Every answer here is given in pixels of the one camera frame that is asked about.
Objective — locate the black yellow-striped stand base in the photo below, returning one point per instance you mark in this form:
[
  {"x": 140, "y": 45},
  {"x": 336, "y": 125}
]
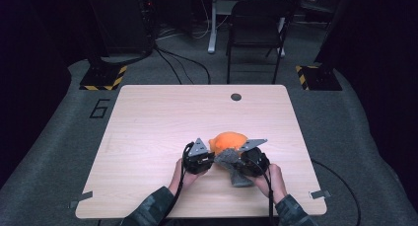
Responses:
[
  {"x": 320, "y": 78},
  {"x": 102, "y": 78}
]

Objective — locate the white desk leg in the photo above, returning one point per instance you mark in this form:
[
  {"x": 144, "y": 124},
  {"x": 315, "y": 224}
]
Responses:
[{"x": 213, "y": 28}]

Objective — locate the black cabinet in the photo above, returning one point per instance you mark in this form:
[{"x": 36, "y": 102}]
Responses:
[{"x": 121, "y": 22}]

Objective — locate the black folding chair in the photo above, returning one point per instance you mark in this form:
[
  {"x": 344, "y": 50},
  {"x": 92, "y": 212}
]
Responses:
[{"x": 256, "y": 25}]

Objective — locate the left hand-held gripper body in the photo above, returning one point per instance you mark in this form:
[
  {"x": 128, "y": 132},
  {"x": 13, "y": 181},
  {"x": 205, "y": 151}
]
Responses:
[{"x": 197, "y": 162}]

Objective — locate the orange plush toy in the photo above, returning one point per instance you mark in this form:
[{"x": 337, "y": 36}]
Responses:
[{"x": 228, "y": 141}]

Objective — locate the person's left hand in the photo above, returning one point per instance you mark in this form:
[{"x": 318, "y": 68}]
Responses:
[{"x": 182, "y": 181}]

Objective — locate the grey fluffy cloth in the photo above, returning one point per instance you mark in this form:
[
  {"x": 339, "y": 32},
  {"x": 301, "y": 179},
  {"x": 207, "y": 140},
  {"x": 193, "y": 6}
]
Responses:
[{"x": 226, "y": 158}]

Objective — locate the round black table grommet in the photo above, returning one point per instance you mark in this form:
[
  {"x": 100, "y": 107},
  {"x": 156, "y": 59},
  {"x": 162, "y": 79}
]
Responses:
[{"x": 236, "y": 97}]

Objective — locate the person's right hand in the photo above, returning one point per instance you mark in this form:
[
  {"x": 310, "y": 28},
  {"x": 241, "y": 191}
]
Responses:
[{"x": 274, "y": 185}]

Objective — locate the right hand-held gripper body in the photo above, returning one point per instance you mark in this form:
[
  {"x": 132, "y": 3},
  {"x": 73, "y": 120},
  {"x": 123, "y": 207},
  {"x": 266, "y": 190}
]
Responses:
[{"x": 254, "y": 162}]

